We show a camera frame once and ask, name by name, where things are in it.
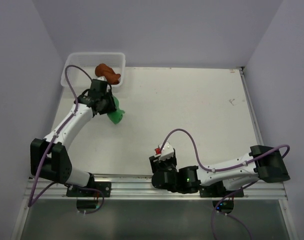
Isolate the green towel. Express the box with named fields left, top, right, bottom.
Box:
left=107, top=96, right=125, bottom=125

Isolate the brown towel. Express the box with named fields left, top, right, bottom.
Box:
left=95, top=63, right=121, bottom=85

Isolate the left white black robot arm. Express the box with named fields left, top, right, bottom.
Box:
left=30, top=76, right=118, bottom=197

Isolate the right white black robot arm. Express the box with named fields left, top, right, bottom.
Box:
left=149, top=143, right=290, bottom=198

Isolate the white plastic basket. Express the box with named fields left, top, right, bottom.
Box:
left=65, top=52, right=126, bottom=91

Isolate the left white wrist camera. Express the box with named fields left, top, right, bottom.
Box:
left=97, top=76, right=107, bottom=82

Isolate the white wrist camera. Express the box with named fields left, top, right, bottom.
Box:
left=97, top=76, right=107, bottom=82
left=158, top=141, right=175, bottom=161

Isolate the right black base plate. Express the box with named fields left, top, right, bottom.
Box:
left=198, top=184, right=244, bottom=199

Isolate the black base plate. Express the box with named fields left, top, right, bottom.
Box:
left=198, top=184, right=244, bottom=199
left=66, top=181, right=112, bottom=198

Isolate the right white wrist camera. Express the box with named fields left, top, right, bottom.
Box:
left=158, top=141, right=175, bottom=161

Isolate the aluminium mounting rail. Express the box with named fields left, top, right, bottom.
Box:
left=23, top=175, right=287, bottom=200

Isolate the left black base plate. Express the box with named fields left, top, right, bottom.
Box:
left=66, top=181, right=112, bottom=198

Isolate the right side aluminium rail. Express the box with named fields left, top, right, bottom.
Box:
left=238, top=67, right=264, bottom=145

